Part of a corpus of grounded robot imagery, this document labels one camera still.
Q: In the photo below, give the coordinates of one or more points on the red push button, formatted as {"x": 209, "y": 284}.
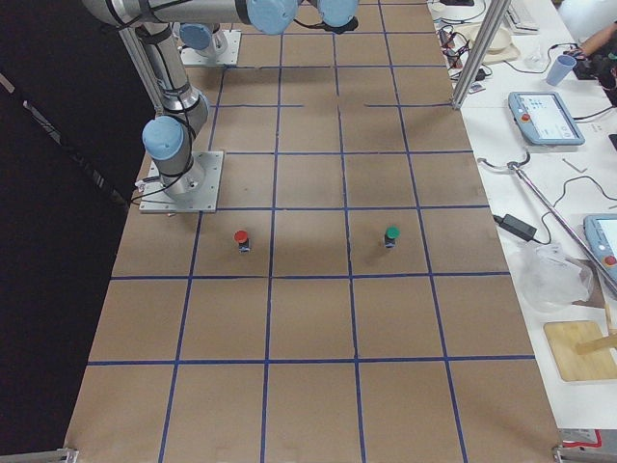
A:
{"x": 242, "y": 239}

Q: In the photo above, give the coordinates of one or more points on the clear plastic bag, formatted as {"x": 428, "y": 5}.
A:
{"x": 550, "y": 280}

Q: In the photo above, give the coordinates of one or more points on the green push button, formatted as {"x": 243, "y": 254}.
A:
{"x": 391, "y": 235}

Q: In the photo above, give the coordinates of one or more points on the black power adapter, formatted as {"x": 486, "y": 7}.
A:
{"x": 515, "y": 226}

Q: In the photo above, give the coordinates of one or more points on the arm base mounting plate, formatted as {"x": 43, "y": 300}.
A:
{"x": 198, "y": 190}

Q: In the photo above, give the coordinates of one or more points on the blue teach pendant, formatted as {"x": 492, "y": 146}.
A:
{"x": 544, "y": 120}
{"x": 600, "y": 233}

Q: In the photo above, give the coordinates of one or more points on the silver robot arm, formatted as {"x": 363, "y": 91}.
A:
{"x": 158, "y": 28}

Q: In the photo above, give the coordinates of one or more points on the blue plastic cup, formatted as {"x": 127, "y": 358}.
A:
{"x": 560, "y": 68}

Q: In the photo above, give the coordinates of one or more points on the metal reacher cane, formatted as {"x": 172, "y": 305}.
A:
{"x": 516, "y": 167}

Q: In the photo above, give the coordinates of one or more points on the aluminium frame post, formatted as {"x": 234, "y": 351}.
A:
{"x": 486, "y": 33}

